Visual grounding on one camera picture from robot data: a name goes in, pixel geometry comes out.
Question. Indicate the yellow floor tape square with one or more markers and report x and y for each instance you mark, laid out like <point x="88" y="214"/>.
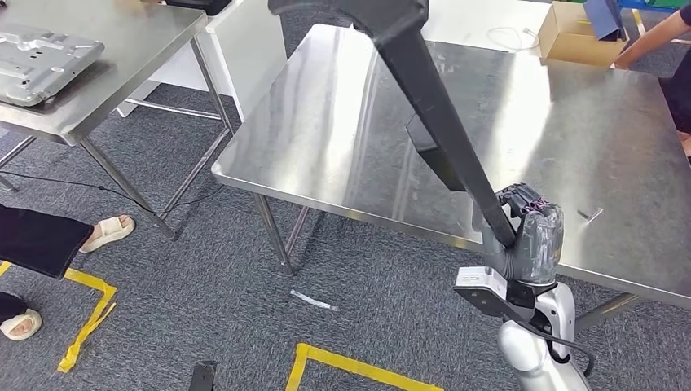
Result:
<point x="351" y="364"/>
<point x="92" y="282"/>

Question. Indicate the white panel board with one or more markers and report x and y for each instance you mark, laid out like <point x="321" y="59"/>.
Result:
<point x="253" y="54"/>

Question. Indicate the clear plastic strip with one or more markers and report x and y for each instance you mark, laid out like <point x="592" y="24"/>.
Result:
<point x="313" y="301"/>

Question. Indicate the stainless steel workbench table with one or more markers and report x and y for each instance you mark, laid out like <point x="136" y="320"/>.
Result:
<point x="334" y="135"/>
<point x="140" y="48"/>

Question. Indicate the grey stamped metal plate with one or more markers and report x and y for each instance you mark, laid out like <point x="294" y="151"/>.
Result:
<point x="48" y="70"/>

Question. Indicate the dark blue sheet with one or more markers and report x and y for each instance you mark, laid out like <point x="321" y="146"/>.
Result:
<point x="602" y="16"/>

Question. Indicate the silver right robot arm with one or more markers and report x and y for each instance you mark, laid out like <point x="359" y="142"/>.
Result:
<point x="526" y="356"/>

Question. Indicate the person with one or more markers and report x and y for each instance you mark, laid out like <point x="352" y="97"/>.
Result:
<point x="38" y="237"/>
<point x="648" y="39"/>

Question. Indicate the brown cardboard box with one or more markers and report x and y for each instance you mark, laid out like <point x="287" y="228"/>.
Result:
<point x="572" y="43"/>

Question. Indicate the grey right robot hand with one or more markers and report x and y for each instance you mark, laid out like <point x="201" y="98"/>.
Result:
<point x="540" y="243"/>

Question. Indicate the black device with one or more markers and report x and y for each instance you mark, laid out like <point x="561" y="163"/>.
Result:
<point x="200" y="5"/>

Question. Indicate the white table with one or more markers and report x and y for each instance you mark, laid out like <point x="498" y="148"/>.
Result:
<point x="475" y="21"/>

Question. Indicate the black plastic plate bracket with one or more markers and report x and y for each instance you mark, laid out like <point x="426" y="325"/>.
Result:
<point x="429" y="108"/>

